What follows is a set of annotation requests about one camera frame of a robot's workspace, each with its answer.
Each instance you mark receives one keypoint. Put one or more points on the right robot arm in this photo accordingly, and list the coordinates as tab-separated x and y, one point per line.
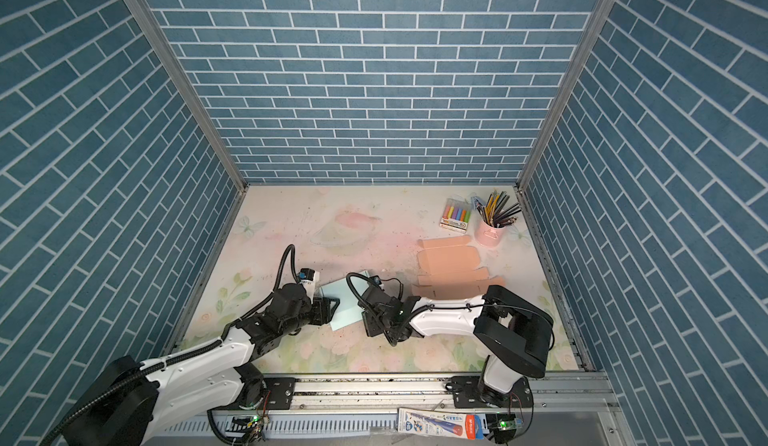
518	334

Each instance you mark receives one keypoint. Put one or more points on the pink paper box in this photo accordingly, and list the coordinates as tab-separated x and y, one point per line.
450	268

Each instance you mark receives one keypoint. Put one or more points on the aluminium front rail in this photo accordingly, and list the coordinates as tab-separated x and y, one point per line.
570	408

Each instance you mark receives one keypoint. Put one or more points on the light blue paper box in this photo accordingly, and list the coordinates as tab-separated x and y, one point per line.
348	311

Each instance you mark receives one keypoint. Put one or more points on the pink pencil cup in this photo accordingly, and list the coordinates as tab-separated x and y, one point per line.
487	235

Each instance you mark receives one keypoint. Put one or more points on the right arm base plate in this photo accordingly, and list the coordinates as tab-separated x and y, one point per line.
470	392

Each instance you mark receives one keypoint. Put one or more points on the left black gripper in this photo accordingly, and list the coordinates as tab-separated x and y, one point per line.
323	310

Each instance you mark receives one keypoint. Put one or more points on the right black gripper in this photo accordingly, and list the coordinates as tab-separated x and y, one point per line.
368	323

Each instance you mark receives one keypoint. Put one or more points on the white blue red package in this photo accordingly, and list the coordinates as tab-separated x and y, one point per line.
439	424

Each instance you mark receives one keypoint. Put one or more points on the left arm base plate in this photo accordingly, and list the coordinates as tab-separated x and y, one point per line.
267	394

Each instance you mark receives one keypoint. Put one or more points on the box of coloured markers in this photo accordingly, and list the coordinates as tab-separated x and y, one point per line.
456	215

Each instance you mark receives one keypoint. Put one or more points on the coloured pencils bundle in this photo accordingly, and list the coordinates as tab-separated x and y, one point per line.
499	211

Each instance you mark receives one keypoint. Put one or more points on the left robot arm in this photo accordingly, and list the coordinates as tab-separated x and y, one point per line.
131	401

